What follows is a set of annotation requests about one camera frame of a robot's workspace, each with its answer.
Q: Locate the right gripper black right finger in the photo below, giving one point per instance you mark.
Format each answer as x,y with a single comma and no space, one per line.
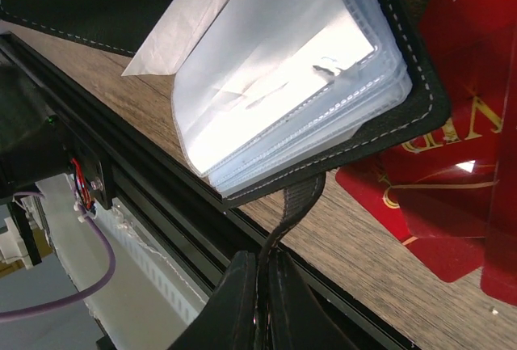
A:
297,321

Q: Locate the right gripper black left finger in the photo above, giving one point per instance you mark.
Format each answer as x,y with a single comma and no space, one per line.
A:
227,320

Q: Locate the black leather card holder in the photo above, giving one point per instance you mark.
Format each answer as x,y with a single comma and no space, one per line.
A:
268,95

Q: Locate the red VIP card bottom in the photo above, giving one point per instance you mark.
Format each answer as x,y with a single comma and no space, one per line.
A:
449,196

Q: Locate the black front rail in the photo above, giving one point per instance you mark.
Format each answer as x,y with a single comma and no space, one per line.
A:
115,162

